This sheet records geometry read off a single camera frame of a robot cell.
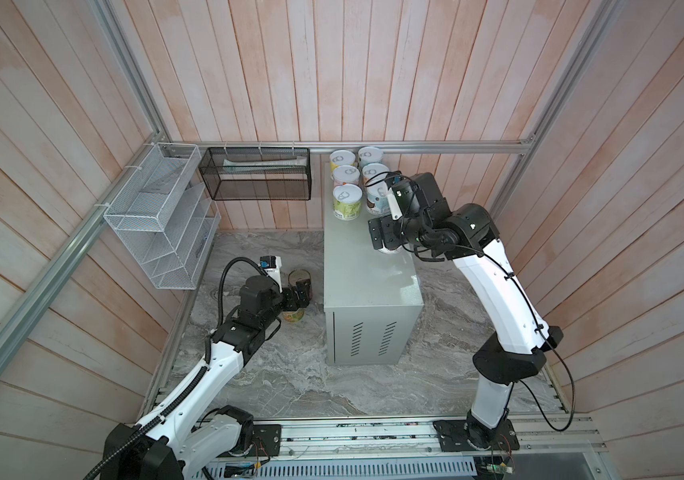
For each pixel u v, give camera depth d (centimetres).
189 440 52
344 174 79
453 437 73
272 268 68
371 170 80
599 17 70
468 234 42
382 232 59
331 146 99
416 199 47
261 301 58
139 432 39
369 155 84
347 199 73
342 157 83
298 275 94
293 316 92
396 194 48
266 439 73
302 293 71
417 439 76
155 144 84
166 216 71
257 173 104
